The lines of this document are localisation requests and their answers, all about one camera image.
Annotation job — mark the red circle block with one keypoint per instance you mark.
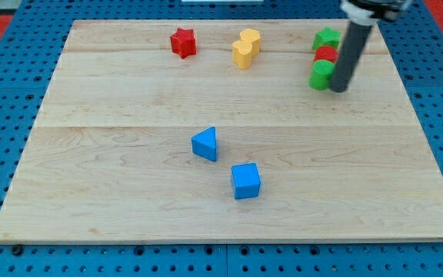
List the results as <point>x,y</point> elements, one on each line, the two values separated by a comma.
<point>327,53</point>

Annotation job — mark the yellow heart block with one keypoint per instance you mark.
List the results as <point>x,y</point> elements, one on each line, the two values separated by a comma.
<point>242,53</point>

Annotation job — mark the green circle block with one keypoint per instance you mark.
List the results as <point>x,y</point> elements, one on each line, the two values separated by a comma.
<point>321,73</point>

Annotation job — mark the blue triangle block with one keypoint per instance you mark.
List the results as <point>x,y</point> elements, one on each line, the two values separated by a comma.
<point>204,144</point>

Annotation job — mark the blue cube block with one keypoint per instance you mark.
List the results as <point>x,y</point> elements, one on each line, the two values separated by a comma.
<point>246,181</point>

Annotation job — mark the red star block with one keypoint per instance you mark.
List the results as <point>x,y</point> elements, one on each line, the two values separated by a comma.
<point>183,42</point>

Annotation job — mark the yellow hexagon block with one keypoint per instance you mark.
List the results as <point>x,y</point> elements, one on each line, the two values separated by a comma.
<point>254,37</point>

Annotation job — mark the wooden board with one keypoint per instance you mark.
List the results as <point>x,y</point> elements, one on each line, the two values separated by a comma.
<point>109,158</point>

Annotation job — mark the green star block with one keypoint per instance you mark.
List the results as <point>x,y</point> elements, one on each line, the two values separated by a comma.
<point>327,37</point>

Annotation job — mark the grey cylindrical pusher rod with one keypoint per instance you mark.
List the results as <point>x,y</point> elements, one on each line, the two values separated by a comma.
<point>352,47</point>

